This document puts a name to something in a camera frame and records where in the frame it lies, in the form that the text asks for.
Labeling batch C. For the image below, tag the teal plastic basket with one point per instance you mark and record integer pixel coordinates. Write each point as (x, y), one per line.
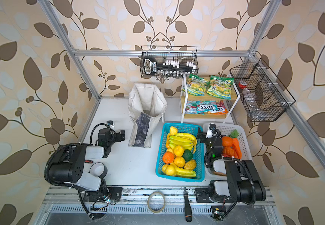
(198, 156)

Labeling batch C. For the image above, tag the black handled screwdriver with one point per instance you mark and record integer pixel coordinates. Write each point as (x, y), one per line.
(187, 207)

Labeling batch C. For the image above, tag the white wooden two-tier shelf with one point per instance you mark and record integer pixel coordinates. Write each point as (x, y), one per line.
(230, 104)

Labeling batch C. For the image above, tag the green bell pepper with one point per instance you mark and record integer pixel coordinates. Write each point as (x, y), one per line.
(187, 155)

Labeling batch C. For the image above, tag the banana lower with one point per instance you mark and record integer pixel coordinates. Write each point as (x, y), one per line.
(184, 172)

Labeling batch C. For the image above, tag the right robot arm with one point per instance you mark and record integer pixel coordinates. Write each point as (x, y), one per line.
(228, 159)

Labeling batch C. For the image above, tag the black tape roll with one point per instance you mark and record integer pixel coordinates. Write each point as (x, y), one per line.
(98, 170)

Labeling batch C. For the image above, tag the green snack bag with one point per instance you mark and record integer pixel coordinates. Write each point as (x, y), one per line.
(196, 85)
(220, 87)

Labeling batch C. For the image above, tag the orange carrot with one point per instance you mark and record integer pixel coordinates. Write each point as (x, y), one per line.
(234, 135)

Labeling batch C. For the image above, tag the Fox's candy bag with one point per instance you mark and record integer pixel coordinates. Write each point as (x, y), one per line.
(203, 107)

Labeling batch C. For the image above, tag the clear tape roll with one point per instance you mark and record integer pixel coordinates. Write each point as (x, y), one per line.
(156, 202)

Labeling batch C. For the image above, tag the white plastic basket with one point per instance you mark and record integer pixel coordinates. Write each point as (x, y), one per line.
(227, 129)

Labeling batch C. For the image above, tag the yellow textured fruit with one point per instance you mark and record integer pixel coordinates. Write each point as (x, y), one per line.
(179, 162)

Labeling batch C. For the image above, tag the banana bunch upper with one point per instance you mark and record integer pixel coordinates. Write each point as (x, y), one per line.
(186, 140)

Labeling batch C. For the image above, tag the black wire basket back wall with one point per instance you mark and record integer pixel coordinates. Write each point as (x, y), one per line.
(170, 51)

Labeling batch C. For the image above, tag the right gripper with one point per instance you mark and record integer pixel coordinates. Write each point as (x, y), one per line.
(204, 136)

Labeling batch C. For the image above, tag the cream canvas tote bag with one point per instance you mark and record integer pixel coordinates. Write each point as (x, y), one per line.
(147, 106)

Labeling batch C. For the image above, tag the yellow pear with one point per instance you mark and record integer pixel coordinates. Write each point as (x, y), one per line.
(173, 131)

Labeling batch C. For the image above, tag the yellow lemon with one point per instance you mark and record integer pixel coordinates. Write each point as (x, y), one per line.
(178, 151)
(169, 170)

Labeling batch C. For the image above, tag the orange fruit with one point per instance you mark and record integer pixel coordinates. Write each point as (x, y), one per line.
(168, 157)

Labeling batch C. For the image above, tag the black wire basket right wall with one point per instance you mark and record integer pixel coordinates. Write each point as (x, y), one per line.
(273, 96)

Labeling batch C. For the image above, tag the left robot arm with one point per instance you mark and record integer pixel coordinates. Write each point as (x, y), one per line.
(76, 165)

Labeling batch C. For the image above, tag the black socket tool set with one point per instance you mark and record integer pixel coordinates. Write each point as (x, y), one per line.
(168, 66)

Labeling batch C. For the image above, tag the black wire basket wall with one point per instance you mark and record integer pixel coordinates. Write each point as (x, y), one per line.
(170, 51)
(273, 96)

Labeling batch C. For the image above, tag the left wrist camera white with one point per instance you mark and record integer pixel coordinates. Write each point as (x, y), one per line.
(110, 123)

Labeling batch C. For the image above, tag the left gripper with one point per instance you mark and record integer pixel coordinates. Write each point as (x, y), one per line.
(118, 136)

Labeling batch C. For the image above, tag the plastic bottle red cap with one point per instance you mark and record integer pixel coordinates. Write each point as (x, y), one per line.
(249, 97)

